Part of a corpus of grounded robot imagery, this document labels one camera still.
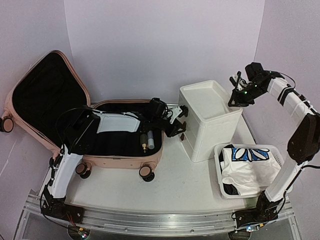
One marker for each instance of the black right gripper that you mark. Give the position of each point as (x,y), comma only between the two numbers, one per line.
(237,101)

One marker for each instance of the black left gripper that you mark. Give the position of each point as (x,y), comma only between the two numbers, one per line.
(178,126)

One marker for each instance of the small white tube bottle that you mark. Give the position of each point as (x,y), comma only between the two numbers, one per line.
(150,140)

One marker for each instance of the white three-drawer storage cabinet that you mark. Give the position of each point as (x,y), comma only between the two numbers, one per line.
(210,120)

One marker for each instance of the frosted gold-capped cosmetic bottle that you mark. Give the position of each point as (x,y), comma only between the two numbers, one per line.
(144,142)

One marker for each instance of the white garment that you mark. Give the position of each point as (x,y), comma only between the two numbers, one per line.
(248,169)

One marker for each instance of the dark denim jeans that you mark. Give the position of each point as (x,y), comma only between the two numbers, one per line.
(229,189)

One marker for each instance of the pink hard-shell suitcase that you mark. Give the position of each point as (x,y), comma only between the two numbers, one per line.
(50,88)

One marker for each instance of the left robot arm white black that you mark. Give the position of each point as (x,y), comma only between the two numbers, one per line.
(128,136)

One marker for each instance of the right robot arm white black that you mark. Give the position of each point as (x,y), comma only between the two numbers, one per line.
(303,145)

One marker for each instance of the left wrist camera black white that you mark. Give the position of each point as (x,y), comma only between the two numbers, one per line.
(158,109)

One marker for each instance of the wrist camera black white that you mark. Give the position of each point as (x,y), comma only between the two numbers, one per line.
(158,109)
(252,70)

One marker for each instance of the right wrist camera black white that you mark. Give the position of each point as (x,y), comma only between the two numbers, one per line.
(252,70)

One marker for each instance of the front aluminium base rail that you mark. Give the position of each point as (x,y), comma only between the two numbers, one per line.
(145,224)

